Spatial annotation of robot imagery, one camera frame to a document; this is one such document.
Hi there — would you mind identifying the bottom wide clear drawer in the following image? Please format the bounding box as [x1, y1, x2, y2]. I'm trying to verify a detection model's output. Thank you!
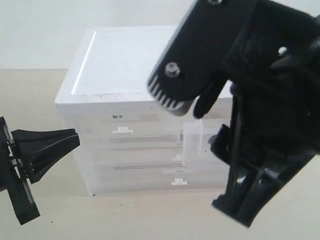
[89, 168, 229, 195]

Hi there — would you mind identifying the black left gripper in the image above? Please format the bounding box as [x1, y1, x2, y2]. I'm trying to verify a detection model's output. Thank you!
[0, 116, 80, 225]

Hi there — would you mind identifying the wide clear drawer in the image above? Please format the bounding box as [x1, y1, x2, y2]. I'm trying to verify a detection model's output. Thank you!
[89, 168, 229, 195]
[90, 148, 227, 171]

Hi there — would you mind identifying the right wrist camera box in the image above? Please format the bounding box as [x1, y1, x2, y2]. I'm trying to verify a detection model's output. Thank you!
[147, 0, 258, 116]

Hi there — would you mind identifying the translucent plastic drawer cabinet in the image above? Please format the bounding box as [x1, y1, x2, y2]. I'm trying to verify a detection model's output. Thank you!
[55, 25, 232, 196]

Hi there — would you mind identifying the middle wide clear drawer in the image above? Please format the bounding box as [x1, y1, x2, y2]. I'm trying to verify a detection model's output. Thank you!
[90, 148, 227, 171]

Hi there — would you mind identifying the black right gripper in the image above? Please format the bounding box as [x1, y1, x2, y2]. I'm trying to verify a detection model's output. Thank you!
[193, 0, 320, 164]

